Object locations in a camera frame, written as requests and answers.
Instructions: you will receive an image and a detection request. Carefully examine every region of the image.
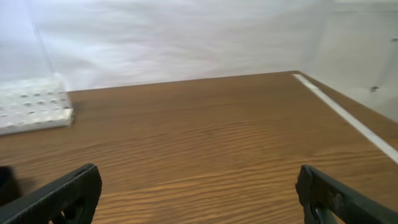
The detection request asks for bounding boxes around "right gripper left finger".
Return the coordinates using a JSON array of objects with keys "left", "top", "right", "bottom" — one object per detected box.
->
[{"left": 0, "top": 163, "right": 103, "bottom": 224}]

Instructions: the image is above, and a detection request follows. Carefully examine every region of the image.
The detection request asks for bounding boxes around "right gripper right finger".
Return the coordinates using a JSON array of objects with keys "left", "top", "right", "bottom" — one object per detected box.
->
[{"left": 295, "top": 164, "right": 398, "bottom": 224}]

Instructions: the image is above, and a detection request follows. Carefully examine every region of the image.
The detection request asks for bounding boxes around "black tray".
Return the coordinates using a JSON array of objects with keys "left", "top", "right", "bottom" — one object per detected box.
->
[{"left": 0, "top": 166, "right": 22, "bottom": 207}]

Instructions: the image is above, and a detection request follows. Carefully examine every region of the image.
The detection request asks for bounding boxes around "white test tube rack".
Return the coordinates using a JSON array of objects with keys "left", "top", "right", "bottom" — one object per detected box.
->
[{"left": 0, "top": 77, "right": 75, "bottom": 136}]

